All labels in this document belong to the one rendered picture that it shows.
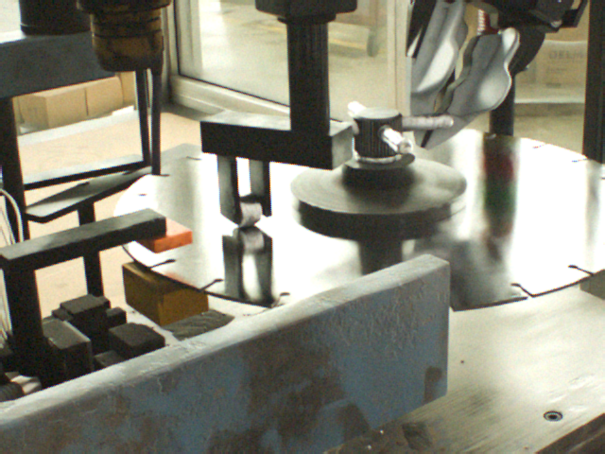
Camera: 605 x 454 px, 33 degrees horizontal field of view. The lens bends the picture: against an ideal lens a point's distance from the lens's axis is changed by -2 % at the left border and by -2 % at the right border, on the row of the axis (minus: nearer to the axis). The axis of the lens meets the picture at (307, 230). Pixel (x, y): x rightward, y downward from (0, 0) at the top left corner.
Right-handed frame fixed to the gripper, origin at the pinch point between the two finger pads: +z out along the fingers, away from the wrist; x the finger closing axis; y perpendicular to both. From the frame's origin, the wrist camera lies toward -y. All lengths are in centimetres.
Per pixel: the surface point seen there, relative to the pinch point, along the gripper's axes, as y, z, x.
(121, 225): 9.4, 12.2, -15.8
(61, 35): -10.6, 4.2, -23.2
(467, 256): 11.3, 6.2, 1.5
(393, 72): -61, -10, 13
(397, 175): 3.4, 3.6, -1.5
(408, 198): 4.7, 4.6, -0.6
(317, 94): 8.9, 1.8, -9.2
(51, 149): -89, 18, -20
